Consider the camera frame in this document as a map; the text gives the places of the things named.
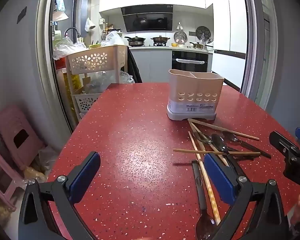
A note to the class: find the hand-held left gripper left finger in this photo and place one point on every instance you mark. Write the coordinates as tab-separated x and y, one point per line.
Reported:
87	177

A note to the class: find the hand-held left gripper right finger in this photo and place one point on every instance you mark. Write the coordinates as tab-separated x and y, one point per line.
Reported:
218	180

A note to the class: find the wooden chopstick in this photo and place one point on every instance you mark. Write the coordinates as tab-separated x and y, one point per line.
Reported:
196	130
225	130
210	192
190	151

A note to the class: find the beige plastic utensil holder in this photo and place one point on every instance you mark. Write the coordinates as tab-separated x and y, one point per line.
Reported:
193	92

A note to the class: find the yellow bag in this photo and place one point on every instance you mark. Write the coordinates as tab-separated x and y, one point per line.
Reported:
35	174

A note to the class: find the pink plastic stool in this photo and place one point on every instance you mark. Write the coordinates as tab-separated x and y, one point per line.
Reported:
12	130
0	177

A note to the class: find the beige plastic trolley rack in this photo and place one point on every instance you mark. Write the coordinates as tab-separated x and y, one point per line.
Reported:
90	60

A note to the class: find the dark hanging garment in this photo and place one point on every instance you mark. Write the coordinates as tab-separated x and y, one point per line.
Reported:
134	67

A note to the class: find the black built-in oven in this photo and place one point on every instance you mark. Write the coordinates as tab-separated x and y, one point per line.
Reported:
190	61

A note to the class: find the white refrigerator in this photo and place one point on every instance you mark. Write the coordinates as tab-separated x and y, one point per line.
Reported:
230	30

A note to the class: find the small saucepan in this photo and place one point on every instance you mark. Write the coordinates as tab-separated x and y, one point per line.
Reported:
198	45

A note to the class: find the grey kitchen base cabinet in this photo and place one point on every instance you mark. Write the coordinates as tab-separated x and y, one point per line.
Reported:
152	63

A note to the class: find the green plastic basket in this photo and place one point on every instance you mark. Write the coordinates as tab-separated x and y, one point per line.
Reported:
95	46

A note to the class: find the crumpled clear plastic bags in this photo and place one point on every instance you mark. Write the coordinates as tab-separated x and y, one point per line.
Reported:
66	47

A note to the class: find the white plastic bag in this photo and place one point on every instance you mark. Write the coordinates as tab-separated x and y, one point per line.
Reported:
113	38

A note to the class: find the black wok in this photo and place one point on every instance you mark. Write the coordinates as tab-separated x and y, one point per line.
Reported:
135	40

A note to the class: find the round metal steamer rack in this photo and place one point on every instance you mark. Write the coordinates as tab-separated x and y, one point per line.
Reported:
180	37

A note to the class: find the black kitchen faucet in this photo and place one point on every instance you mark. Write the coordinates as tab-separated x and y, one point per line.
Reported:
71	30

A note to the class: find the dark cooking pot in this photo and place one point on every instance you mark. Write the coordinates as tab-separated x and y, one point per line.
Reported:
160	40

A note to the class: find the hanging white bag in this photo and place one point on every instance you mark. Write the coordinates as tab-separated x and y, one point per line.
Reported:
89	25

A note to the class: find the black range hood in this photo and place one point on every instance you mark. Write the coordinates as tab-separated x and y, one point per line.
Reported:
147	18

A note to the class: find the dark wall switch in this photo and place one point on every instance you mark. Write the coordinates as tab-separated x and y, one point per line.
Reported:
22	14

